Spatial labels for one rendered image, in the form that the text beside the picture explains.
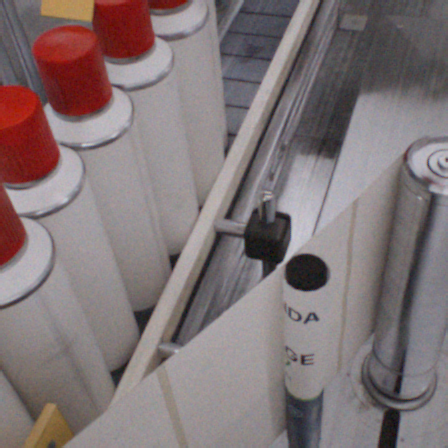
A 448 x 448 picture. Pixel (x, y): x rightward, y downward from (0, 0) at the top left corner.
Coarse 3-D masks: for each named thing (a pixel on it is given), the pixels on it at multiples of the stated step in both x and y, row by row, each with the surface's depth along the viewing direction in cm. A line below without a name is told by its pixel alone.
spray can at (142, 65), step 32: (96, 0) 35; (128, 0) 35; (96, 32) 37; (128, 32) 36; (128, 64) 37; (160, 64) 38; (160, 96) 39; (160, 128) 40; (160, 160) 42; (160, 192) 44; (192, 192) 47; (192, 224) 48
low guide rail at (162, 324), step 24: (312, 0) 65; (288, 48) 60; (264, 96) 56; (264, 120) 56; (240, 144) 52; (240, 168) 51; (216, 192) 49; (216, 216) 48; (192, 240) 46; (192, 264) 45; (168, 288) 43; (192, 288) 45; (168, 312) 42; (144, 336) 41; (168, 336) 42; (144, 360) 40; (120, 384) 39
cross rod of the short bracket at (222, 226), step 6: (216, 222) 47; (222, 222) 47; (228, 222) 47; (234, 222) 47; (240, 222) 47; (216, 228) 47; (222, 228) 47; (228, 228) 47; (234, 228) 47; (240, 228) 47; (222, 234) 48; (228, 234) 47; (234, 234) 47; (240, 234) 47
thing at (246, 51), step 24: (264, 0) 73; (288, 0) 72; (240, 24) 70; (264, 24) 69; (288, 24) 69; (312, 24) 72; (240, 48) 67; (264, 48) 67; (240, 72) 64; (264, 72) 64; (288, 72) 64; (240, 96) 62; (240, 120) 60; (216, 240) 50
